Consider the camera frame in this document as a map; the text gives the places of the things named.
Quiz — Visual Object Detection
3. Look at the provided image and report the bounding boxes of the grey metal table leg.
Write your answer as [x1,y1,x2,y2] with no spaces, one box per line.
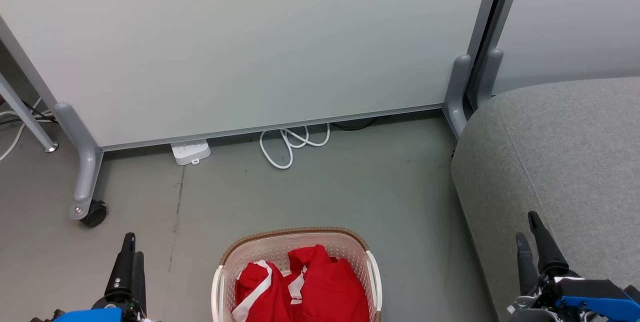
[0,72,60,154]

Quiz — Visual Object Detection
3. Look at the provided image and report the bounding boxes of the white power strip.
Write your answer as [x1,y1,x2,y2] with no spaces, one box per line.
[170,139,212,167]

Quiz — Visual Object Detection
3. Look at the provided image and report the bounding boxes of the thin black cables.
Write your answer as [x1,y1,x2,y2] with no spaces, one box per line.
[0,101,57,127]

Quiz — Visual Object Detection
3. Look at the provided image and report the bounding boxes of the white coiled power cable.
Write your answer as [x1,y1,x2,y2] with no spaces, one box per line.
[258,123,332,170]

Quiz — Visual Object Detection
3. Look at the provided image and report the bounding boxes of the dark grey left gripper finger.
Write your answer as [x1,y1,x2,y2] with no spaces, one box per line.
[131,251,147,313]
[104,232,137,299]

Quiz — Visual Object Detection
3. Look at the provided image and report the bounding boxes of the right gripper body with blue mount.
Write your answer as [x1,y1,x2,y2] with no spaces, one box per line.
[507,271,640,322]

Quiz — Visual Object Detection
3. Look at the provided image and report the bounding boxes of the red garment with white trim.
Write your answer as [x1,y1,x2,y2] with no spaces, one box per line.
[232,260,290,322]
[287,244,371,322]

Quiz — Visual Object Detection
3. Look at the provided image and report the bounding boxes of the grey partition foot with caster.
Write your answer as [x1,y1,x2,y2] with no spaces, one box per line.
[53,102,105,221]

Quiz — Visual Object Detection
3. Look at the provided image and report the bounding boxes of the thin white cable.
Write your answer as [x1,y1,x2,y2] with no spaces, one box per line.
[0,97,44,163]

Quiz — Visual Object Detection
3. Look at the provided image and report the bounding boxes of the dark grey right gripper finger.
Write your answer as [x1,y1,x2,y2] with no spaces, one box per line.
[515,233,540,297]
[528,211,570,277]

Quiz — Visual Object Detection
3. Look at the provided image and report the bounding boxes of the white partition panel grey frame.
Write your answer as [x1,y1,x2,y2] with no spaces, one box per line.
[480,0,640,96]
[0,0,507,153]

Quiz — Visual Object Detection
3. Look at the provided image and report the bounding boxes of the grey fabric sofa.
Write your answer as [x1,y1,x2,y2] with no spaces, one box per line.
[451,77,640,322]

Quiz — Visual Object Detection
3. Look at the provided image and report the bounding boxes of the white plastic laundry basket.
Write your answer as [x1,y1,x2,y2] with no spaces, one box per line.
[211,227,384,322]

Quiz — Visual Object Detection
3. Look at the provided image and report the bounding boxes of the left gripper body with blue mount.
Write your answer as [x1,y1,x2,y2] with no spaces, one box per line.
[30,297,152,322]

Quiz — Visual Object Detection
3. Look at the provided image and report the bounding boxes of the black floor cable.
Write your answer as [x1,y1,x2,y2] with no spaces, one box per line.
[331,117,380,132]

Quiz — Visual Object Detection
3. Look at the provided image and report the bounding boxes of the black caster wheel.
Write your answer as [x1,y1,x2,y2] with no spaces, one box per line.
[80,200,108,228]

